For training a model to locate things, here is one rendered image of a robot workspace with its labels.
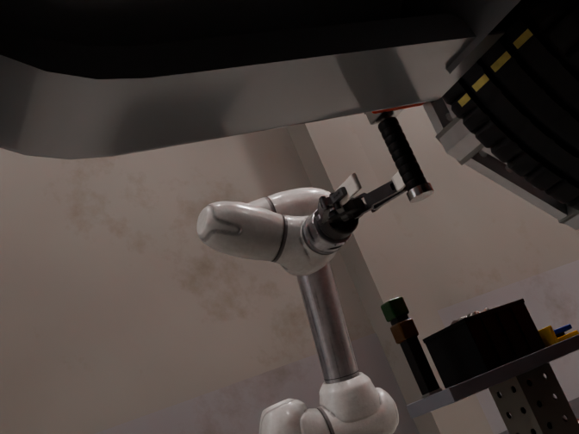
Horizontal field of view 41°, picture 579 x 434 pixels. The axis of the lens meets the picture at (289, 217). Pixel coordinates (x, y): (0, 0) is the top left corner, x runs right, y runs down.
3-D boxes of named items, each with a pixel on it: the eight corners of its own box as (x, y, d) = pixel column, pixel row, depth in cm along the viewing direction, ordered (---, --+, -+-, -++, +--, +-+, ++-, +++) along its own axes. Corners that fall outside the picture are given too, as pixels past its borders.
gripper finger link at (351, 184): (338, 189, 140) (334, 190, 140) (355, 172, 135) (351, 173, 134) (345, 204, 140) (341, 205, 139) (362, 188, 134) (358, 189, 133)
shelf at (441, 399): (455, 402, 151) (448, 387, 152) (411, 419, 165) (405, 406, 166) (601, 339, 172) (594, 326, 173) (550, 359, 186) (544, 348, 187)
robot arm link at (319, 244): (312, 259, 157) (324, 248, 152) (295, 219, 159) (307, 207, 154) (348, 249, 161) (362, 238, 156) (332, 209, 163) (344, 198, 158)
